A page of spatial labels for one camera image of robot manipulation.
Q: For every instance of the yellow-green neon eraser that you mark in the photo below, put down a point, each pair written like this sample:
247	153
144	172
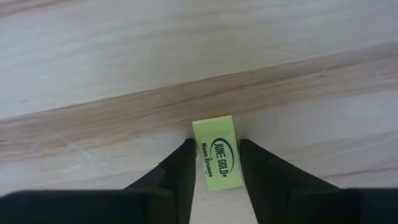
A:
217	152

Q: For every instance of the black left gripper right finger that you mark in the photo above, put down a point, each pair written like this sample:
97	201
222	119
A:
295	202

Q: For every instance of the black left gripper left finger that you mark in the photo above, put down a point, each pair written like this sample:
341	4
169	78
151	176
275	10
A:
124	205

